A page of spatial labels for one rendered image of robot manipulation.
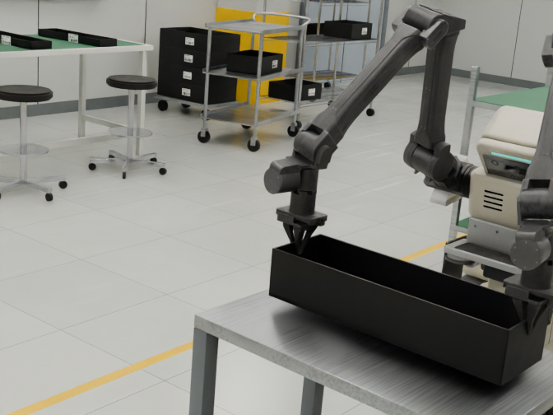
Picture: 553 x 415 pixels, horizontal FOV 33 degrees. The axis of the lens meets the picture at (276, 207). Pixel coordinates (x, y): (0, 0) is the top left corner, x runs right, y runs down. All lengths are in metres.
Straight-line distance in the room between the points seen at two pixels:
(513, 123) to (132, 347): 1.98
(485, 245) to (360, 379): 0.71
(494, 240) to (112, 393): 1.60
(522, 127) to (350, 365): 0.77
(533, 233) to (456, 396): 0.34
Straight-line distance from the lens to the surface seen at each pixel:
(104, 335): 3.84
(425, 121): 2.28
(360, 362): 1.85
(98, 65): 8.48
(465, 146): 4.40
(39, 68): 8.08
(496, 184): 2.34
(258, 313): 2.03
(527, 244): 1.68
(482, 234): 2.37
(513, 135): 2.27
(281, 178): 1.97
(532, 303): 1.78
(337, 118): 2.01
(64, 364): 3.60
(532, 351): 1.88
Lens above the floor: 1.58
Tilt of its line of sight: 16 degrees down
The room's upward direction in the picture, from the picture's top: 5 degrees clockwise
